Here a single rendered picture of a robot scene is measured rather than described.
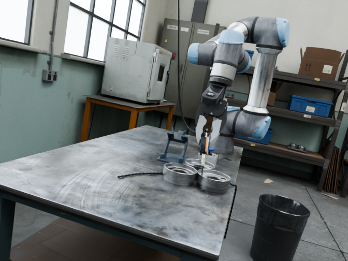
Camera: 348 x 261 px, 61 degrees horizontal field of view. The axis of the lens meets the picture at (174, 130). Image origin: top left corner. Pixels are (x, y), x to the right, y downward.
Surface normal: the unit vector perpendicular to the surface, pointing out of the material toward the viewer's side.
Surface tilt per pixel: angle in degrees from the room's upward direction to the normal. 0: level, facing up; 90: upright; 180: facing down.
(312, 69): 92
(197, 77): 90
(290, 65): 90
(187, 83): 90
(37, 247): 0
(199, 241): 0
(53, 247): 0
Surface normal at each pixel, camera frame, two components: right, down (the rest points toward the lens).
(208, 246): 0.18, -0.97
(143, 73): -0.26, 0.11
